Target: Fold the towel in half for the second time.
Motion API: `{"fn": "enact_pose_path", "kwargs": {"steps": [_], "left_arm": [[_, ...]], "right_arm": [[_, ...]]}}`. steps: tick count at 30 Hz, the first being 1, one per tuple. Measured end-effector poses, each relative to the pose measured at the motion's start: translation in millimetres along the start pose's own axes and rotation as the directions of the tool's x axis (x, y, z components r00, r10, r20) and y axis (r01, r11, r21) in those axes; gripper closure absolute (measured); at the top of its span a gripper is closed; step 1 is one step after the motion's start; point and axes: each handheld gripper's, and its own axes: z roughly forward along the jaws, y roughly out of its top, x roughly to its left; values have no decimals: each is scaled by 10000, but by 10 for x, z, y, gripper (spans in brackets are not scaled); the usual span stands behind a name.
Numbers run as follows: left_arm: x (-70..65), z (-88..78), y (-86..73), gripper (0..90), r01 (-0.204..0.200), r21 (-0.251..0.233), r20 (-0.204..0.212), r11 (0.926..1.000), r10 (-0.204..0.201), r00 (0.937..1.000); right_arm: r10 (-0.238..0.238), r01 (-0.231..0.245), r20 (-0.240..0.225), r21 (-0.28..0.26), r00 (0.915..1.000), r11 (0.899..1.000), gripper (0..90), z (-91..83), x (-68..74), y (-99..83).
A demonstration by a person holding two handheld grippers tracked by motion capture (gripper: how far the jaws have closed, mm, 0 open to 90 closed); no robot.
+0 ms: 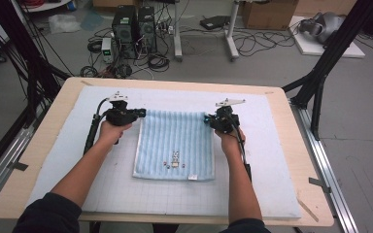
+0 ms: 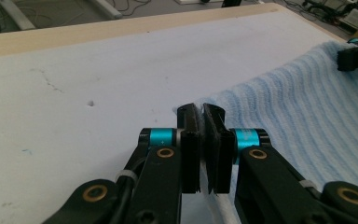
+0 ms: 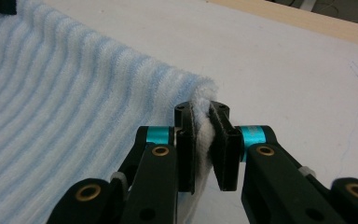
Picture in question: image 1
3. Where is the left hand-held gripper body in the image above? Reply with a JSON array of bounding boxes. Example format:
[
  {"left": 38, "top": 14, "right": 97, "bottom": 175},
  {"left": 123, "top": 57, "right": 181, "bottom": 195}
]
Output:
[{"left": 103, "top": 91, "right": 139, "bottom": 127}]

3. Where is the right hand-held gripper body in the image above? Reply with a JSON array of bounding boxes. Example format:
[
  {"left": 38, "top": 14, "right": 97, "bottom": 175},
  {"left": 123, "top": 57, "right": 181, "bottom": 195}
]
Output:
[{"left": 212, "top": 98, "right": 247, "bottom": 134}]

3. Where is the light blue striped towel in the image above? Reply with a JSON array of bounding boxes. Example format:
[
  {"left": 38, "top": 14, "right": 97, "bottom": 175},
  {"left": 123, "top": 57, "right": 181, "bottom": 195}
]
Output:
[{"left": 132, "top": 109, "right": 216, "bottom": 182}]

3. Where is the person's left hand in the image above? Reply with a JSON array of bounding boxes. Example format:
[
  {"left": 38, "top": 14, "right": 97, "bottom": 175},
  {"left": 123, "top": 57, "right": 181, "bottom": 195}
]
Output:
[{"left": 97, "top": 119, "right": 133, "bottom": 148}]

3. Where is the person's right hand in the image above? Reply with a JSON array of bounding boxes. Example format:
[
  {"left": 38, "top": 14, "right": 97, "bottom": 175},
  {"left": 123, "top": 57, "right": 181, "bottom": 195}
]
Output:
[{"left": 214, "top": 127, "right": 247, "bottom": 159}]

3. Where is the white power supply box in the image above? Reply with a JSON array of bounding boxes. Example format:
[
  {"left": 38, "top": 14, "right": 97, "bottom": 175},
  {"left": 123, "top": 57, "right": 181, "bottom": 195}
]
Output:
[{"left": 101, "top": 37, "right": 115, "bottom": 64}]

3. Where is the wide black computer tower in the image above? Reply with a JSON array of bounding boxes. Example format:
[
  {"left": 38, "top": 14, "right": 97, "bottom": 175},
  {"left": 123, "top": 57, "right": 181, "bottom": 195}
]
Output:
[{"left": 111, "top": 4, "right": 139, "bottom": 60}]

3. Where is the narrow black computer tower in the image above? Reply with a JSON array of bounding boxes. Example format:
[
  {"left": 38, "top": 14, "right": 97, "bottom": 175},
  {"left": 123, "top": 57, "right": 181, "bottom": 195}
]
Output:
[{"left": 137, "top": 5, "right": 158, "bottom": 54}]

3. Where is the white foam mat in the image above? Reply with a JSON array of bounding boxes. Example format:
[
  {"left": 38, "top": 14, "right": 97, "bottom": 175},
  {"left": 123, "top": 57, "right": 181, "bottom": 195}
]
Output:
[{"left": 23, "top": 85, "right": 302, "bottom": 219}]

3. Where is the white desk leg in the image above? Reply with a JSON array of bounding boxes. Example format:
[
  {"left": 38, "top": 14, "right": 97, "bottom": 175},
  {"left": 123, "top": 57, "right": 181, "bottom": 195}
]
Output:
[
  {"left": 224, "top": 0, "right": 241, "bottom": 61},
  {"left": 173, "top": 0, "right": 184, "bottom": 62}
]

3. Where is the black flat device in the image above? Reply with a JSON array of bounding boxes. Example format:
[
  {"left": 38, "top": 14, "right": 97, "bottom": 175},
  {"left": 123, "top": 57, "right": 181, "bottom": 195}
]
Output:
[{"left": 199, "top": 15, "right": 231, "bottom": 31}]

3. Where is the clear plastic bag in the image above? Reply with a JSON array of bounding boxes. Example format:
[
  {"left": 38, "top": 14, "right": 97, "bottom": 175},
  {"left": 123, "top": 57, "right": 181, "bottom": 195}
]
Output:
[{"left": 48, "top": 13, "right": 82, "bottom": 35}]

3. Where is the white floor board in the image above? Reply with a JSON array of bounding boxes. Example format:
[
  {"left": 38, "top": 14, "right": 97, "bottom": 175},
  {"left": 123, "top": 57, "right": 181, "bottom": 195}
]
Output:
[{"left": 288, "top": 15, "right": 366, "bottom": 59}]

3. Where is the large cardboard box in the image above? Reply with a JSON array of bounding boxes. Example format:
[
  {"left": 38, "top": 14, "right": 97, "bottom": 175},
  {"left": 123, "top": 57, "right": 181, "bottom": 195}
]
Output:
[{"left": 242, "top": 0, "right": 300, "bottom": 31}]

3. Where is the thin wooden strip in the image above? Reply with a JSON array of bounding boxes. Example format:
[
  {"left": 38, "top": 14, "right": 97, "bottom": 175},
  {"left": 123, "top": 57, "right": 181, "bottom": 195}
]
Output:
[{"left": 295, "top": 197, "right": 320, "bottom": 223}]

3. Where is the grey headset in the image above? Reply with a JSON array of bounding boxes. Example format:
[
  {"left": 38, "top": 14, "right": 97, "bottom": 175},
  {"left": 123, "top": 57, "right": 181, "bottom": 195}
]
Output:
[{"left": 299, "top": 12, "right": 346, "bottom": 45}]

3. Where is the left hand-held gripper black cable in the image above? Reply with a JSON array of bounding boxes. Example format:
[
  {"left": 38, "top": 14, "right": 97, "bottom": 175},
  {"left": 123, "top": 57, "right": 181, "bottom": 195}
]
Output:
[{"left": 83, "top": 98, "right": 110, "bottom": 156}]

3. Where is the hand-held gripper black cable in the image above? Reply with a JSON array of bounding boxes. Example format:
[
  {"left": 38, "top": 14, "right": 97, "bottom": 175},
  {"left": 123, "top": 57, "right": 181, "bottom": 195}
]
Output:
[
  {"left": 232, "top": 122, "right": 253, "bottom": 183},
  {"left": 83, "top": 98, "right": 110, "bottom": 156}
]

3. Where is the right hand-held gripper black cable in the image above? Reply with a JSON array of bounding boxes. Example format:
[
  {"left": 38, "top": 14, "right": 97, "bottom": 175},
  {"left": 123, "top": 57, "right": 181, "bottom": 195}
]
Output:
[{"left": 232, "top": 122, "right": 253, "bottom": 183}]

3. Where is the coiled black cable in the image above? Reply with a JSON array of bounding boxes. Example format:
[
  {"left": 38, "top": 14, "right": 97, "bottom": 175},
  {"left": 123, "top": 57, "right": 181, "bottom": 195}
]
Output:
[{"left": 147, "top": 52, "right": 171, "bottom": 73}]

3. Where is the tangle of black floor cables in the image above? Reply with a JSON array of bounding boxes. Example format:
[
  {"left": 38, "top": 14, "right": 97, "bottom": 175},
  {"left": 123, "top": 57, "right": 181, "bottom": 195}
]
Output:
[{"left": 232, "top": 27, "right": 300, "bottom": 57}]

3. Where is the black metal frame stand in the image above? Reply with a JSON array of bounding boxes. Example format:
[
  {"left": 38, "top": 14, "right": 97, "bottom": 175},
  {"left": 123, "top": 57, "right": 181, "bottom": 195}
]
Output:
[
  {"left": 0, "top": 0, "right": 72, "bottom": 183},
  {"left": 281, "top": 0, "right": 373, "bottom": 141}
]

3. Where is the aluminium rail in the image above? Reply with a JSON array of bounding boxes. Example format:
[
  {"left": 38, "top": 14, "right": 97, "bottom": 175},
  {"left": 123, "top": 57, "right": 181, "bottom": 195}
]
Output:
[
  {"left": 0, "top": 125, "right": 35, "bottom": 212},
  {"left": 290, "top": 103, "right": 360, "bottom": 233}
]

